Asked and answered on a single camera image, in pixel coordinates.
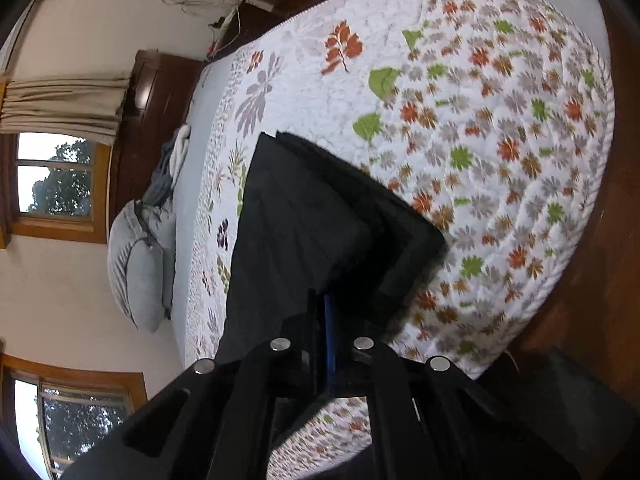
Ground floral leaf print quilt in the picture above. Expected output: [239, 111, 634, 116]
[184, 0, 617, 480]

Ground grey pillow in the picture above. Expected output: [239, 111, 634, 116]
[127, 240, 176, 334]

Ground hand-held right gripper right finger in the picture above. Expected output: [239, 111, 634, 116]
[334, 336, 583, 480]

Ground beige curtain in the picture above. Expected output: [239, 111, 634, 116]
[0, 76, 132, 147]

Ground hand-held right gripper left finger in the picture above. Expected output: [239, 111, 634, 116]
[62, 287, 337, 480]

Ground white garment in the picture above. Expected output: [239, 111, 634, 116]
[169, 123, 194, 182]

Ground dark wooden bed headboard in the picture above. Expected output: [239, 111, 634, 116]
[106, 49, 207, 247]

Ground dark wooden nightstand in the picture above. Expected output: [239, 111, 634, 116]
[214, 1, 274, 59]

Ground small wooden frame window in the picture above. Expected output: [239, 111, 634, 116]
[0, 130, 114, 249]

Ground black pants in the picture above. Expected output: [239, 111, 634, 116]
[217, 131, 448, 403]

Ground grey and white clothes heap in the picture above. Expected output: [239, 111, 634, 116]
[144, 141, 190, 207]

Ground large wooden frame window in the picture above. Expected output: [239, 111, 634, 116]
[0, 352, 149, 480]

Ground grey pillows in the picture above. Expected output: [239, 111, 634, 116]
[107, 200, 151, 318]

